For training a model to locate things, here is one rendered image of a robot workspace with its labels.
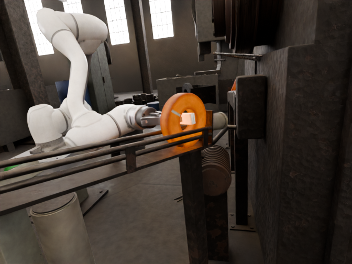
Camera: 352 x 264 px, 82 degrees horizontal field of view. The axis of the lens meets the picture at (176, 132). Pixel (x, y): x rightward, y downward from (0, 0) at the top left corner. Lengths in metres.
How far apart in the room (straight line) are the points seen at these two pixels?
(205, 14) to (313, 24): 3.15
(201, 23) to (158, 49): 8.01
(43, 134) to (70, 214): 0.84
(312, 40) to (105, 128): 0.64
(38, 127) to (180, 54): 10.20
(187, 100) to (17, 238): 0.65
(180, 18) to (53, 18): 10.52
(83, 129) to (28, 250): 0.41
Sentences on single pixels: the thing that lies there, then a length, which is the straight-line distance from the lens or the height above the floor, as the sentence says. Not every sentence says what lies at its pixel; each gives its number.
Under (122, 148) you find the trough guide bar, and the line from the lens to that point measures 0.43.
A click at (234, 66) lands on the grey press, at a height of 0.83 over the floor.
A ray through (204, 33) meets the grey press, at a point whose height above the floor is 1.38.
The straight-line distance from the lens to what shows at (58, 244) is 0.72.
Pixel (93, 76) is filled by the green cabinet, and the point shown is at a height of 0.90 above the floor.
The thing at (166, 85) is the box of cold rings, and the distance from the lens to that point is 3.49.
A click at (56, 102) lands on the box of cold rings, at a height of 0.53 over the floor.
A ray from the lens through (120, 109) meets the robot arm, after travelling 0.79.
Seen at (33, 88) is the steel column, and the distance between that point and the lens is 3.61.
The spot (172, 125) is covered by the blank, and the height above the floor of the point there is 0.71.
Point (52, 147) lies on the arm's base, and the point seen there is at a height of 0.47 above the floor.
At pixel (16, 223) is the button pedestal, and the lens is 0.81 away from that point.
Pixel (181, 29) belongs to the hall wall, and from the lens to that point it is 11.39.
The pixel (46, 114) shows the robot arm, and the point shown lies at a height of 0.67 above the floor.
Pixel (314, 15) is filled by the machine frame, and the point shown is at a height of 0.93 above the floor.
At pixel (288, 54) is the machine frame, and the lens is 0.60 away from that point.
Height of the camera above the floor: 0.84
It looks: 16 degrees down
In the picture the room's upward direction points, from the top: 6 degrees counter-clockwise
